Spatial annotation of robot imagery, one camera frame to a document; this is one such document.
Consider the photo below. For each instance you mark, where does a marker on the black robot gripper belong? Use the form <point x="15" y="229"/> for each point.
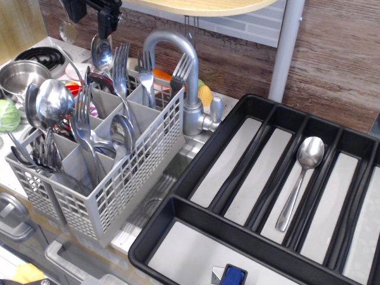
<point x="108" y="13"/>

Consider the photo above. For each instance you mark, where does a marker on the big steel spoon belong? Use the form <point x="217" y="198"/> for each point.
<point x="101" y="54"/>

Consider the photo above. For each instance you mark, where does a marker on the large steel ladle spoon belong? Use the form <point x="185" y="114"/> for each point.
<point x="54" y="102"/>

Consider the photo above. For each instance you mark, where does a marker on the steel spoon centre compartment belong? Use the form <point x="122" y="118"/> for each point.
<point x="122" y="136"/>

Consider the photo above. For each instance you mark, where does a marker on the grey plastic cutlery basket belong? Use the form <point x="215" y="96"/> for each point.
<point x="95" y="206"/>

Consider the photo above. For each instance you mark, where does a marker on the steel spoon in tray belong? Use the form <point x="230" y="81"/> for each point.
<point x="309" y="156"/>

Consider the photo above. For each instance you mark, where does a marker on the black cutlery tray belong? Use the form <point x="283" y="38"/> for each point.
<point x="224" y="208"/>

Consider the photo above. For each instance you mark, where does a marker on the hanging steel strainer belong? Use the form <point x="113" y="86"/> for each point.
<point x="67" y="30"/>

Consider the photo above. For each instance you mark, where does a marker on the tall steel fork middle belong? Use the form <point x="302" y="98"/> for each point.
<point x="120" y="76"/>

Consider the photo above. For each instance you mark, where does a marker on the steel fork back compartment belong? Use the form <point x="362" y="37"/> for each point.
<point x="145" y="70"/>

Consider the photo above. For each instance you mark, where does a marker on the steel fork compartment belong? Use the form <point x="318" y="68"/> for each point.
<point x="80" y="126"/>
<point x="145" y="70"/>

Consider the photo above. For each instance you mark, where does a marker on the light wooden shelf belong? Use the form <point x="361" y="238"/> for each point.
<point x="209" y="8"/>

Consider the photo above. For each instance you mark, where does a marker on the black stove burner coil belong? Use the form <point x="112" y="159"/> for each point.
<point x="49" y="57"/>

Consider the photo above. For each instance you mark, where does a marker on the orange toy carrot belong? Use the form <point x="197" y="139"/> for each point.
<point x="161" y="75"/>

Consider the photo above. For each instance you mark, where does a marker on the steel fork near faucet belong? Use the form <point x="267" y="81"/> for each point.
<point x="181" y="73"/>

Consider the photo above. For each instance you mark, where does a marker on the steel fork front compartment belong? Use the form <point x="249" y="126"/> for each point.
<point x="80" y="126"/>

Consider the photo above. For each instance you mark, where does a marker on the steel cooking pot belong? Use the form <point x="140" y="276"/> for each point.
<point x="17" y="75"/>

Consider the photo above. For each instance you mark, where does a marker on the yellow toy corn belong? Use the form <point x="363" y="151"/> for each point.
<point x="205" y="95"/>

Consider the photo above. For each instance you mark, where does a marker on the silver sink faucet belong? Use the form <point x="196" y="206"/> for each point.
<point x="194" y="119"/>

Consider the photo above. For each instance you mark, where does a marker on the green toy cabbage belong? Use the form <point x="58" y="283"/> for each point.
<point x="10" y="116"/>

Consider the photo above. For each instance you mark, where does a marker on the steel forks left compartment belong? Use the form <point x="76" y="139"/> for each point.
<point x="43" y="155"/>

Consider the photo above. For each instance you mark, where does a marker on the blue black object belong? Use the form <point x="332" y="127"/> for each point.
<point x="228" y="275"/>

